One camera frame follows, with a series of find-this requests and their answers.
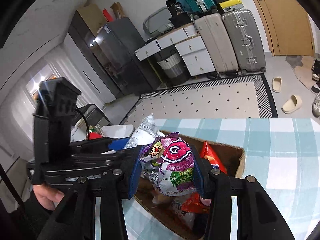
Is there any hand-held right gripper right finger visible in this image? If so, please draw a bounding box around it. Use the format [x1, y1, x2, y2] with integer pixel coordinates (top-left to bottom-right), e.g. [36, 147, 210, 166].
[191, 146, 298, 240]

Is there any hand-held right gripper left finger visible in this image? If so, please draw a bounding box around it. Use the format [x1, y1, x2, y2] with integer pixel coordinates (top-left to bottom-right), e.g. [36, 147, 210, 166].
[37, 145, 145, 240]

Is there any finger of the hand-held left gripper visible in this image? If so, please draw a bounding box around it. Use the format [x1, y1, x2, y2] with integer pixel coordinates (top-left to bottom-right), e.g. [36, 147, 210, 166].
[72, 146, 141, 167]
[71, 137, 131, 152]

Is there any red chips bag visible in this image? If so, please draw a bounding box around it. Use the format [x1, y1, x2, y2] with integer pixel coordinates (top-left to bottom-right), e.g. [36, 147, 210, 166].
[200, 141, 228, 175]

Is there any purple snack bag green patch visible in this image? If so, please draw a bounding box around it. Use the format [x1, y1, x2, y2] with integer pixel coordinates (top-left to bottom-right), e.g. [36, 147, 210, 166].
[139, 133, 203, 197]

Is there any red foil snack packet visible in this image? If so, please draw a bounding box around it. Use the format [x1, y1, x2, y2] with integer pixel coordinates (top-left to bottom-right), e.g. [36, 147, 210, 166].
[181, 192, 213, 214]

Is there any silver snack bag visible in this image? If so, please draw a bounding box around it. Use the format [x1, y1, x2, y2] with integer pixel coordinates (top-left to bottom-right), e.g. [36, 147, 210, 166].
[124, 113, 163, 150]

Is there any brown cardboard box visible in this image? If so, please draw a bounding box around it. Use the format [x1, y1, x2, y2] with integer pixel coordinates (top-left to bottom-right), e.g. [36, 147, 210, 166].
[110, 2, 124, 19]
[132, 130, 246, 240]

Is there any white red-print snack bag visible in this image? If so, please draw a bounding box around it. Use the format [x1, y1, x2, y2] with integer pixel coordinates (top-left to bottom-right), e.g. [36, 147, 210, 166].
[170, 200, 198, 230]

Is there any person's left forearm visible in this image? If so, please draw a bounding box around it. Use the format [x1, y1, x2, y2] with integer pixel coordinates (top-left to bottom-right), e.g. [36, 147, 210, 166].
[0, 192, 58, 240]

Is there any person's left hand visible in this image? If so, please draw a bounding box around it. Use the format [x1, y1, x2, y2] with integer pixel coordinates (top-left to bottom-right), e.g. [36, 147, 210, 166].
[32, 184, 65, 210]

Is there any white paper carton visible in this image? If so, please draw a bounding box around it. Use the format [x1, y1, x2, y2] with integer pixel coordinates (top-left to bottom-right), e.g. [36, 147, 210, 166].
[100, 124, 134, 140]

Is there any patterned floor rug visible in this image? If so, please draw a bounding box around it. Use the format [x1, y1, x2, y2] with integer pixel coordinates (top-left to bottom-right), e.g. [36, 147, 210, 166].
[120, 74, 279, 125]

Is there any woven laundry basket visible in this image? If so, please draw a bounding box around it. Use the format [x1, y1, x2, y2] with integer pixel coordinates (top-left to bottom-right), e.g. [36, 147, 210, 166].
[156, 49, 189, 85]

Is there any dark glass cabinet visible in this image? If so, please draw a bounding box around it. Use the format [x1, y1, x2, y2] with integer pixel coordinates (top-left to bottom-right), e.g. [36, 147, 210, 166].
[68, 11, 140, 97]

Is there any dark refrigerator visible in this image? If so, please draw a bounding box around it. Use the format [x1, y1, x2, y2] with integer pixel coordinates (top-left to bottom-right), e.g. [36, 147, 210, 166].
[96, 17, 162, 90]

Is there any white drawer cabinet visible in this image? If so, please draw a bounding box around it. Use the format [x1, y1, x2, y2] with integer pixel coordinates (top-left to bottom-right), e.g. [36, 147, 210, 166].
[175, 35, 216, 77]

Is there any white desk with drawers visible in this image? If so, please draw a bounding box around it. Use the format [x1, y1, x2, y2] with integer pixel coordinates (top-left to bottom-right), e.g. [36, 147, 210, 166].
[135, 22, 200, 90]

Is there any beige slipper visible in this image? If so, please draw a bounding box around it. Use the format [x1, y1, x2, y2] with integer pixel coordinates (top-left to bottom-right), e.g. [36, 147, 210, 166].
[272, 77, 283, 93]
[282, 95, 303, 114]

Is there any large tan cardboard box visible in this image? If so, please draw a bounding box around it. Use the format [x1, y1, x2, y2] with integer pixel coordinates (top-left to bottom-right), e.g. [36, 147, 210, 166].
[77, 3, 109, 30]

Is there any oval white-framed mirror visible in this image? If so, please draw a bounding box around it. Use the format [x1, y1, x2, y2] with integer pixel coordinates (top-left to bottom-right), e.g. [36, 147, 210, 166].
[142, 6, 173, 35]

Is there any beige suitcase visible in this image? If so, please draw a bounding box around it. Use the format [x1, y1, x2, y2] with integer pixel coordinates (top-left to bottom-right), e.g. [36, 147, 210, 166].
[194, 13, 239, 78]

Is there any flat brown cardboard box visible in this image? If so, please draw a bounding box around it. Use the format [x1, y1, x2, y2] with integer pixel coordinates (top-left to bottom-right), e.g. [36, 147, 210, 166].
[110, 2, 124, 19]

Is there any black storage box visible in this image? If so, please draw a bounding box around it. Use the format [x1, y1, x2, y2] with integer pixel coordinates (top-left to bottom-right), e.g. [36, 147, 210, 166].
[169, 12, 193, 29]

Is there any silver suitcase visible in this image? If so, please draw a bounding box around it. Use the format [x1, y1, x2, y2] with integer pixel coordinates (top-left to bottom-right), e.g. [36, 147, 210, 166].
[221, 8, 267, 75]

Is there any pile of loose shoes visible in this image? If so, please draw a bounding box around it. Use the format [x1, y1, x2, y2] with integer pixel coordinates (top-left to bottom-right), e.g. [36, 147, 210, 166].
[310, 52, 320, 118]

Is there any black paper bag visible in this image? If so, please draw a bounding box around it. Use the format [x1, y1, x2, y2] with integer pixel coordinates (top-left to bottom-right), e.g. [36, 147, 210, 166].
[166, 0, 187, 18]

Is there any grey door mat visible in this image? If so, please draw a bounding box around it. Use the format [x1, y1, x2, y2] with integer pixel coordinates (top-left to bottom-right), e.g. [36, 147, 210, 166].
[285, 54, 316, 80]

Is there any black yellow shoe box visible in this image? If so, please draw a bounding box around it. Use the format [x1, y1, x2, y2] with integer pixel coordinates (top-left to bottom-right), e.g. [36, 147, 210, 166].
[217, 0, 244, 13]

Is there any wooden door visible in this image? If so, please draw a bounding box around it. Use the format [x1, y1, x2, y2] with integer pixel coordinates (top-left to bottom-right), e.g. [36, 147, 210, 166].
[244, 0, 315, 57]

